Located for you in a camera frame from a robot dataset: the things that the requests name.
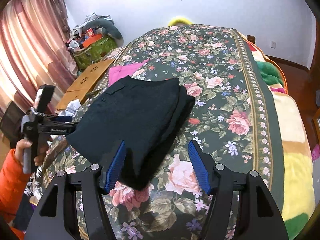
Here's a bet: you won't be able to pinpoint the black pants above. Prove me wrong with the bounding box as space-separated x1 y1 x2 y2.
66 76 195 191

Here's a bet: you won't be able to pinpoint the orange jacket forearm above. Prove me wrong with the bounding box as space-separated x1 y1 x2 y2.
1 149 30 225

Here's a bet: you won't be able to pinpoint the white crumpled clothing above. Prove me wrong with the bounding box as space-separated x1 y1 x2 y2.
58 99 81 116

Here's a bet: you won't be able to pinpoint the person's left hand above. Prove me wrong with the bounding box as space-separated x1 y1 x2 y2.
13 137 53 168

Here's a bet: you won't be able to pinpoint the wooden folding lap table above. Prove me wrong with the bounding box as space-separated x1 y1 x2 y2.
56 59 114 111

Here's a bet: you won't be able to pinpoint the dark floral bedspread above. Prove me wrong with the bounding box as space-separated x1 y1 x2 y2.
41 24 286 240

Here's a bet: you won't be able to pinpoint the pink curtain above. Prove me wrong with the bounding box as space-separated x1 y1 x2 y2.
1 0 78 114

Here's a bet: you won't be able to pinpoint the green patterned storage bag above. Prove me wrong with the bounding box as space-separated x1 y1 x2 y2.
73 36 118 70

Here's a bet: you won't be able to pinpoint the pink folded garment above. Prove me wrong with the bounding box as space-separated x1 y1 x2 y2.
108 59 149 86

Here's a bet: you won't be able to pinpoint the orange box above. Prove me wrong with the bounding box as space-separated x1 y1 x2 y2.
80 28 103 48

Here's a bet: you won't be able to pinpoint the green and yellow blanket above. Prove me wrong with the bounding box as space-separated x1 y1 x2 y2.
238 34 316 239

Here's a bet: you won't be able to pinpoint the yellow pillow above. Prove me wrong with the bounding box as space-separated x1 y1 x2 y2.
168 17 193 27

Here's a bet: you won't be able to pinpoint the white wall socket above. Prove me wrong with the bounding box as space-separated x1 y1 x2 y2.
270 41 276 49

